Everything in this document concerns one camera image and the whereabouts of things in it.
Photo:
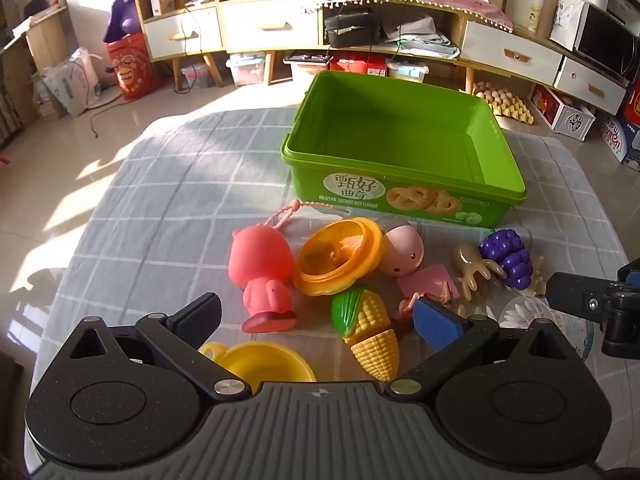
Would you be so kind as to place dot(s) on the pink toy ball with holes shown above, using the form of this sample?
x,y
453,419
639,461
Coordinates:
x,y
402,250

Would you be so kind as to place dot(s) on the white and red carton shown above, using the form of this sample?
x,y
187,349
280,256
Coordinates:
x,y
565,112

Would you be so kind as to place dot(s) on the tray of eggs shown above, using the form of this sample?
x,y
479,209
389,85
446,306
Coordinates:
x,y
505,102

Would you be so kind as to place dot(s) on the red and white bottle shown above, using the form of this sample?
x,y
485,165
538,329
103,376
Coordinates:
x,y
539,0

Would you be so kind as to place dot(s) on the yellow toy corn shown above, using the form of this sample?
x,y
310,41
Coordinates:
x,y
372,330

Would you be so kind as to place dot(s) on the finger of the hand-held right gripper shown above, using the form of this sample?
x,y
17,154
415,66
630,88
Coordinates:
x,y
632,276
575,292

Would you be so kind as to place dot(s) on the pink rubber pig toy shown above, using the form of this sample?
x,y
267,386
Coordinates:
x,y
260,260

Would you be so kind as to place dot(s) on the green plastic biscuit box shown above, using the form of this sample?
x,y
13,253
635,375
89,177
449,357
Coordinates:
x,y
400,125

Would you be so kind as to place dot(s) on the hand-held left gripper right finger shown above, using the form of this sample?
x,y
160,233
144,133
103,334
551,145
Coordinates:
x,y
437,322

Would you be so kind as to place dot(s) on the white paper shopping bag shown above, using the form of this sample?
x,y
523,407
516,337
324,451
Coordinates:
x,y
70,82

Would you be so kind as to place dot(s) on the red printed bucket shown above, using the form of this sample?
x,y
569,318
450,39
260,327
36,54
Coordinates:
x,y
130,67

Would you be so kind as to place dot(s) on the black microwave oven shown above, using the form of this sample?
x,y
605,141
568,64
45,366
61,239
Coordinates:
x,y
605,42

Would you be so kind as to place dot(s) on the small cardboard box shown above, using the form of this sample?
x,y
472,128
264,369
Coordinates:
x,y
162,2

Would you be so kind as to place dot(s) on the translucent tan octopus toy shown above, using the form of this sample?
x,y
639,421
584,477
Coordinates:
x,y
467,260

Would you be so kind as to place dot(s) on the wooden desk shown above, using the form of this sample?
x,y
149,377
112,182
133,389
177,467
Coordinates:
x,y
40,45

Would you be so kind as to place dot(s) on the clear plastic storage bin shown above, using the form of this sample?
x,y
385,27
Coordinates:
x,y
246,69

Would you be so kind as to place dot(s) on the yellow toy cup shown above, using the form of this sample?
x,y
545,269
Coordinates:
x,y
270,365

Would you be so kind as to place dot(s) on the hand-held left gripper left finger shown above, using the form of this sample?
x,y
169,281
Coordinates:
x,y
200,317

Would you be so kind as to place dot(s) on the orange toy pot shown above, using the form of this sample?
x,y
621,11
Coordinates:
x,y
325,260

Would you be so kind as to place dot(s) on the purple toy grapes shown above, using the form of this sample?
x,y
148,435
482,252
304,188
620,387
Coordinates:
x,y
505,255

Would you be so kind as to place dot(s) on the clear cotton swab container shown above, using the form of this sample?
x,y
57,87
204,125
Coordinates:
x,y
520,315

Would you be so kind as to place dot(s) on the pink rectangular box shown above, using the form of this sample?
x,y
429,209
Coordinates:
x,y
430,280

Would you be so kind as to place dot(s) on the wooden cabinet with white drawers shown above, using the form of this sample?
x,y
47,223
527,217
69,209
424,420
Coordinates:
x,y
270,25

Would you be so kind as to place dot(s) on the black bag on shelf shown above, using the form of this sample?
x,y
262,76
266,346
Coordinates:
x,y
350,27

